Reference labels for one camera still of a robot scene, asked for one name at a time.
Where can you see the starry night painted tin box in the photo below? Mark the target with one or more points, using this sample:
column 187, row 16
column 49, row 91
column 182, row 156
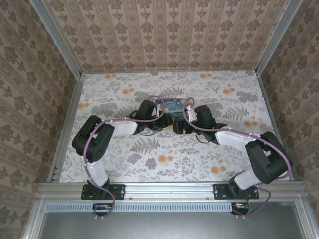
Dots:
column 172, row 107

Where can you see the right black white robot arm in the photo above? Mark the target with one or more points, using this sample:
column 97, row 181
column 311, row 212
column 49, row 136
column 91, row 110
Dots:
column 269, row 161

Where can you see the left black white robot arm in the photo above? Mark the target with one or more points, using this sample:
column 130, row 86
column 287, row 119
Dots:
column 94, row 142

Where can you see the floral patterned table cover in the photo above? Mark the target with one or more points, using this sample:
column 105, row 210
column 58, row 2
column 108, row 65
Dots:
column 174, row 171

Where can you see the black controller board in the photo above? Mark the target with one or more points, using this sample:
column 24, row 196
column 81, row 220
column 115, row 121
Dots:
column 102, row 209
column 240, row 207

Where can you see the grey metal panel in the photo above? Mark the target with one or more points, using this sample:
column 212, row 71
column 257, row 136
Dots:
column 169, row 226

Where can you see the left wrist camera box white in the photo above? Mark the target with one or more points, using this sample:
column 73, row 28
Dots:
column 159, row 109

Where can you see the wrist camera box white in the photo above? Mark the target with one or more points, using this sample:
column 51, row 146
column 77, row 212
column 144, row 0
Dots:
column 191, row 114
column 159, row 109

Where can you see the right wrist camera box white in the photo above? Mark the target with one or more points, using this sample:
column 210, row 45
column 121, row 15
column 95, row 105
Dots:
column 191, row 114

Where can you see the wide aluminium mounting rail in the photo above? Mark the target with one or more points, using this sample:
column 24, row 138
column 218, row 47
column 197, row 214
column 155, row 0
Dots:
column 169, row 190

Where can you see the aluminium side rail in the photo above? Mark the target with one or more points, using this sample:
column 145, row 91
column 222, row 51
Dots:
column 270, row 112
column 66, row 124

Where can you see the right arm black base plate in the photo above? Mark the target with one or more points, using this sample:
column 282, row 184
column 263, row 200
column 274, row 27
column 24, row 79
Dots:
column 218, row 191

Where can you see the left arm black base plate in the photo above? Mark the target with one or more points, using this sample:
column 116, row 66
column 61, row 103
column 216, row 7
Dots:
column 119, row 191

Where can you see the aluminium frame post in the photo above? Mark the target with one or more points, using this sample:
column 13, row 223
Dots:
column 57, row 39
column 276, row 39

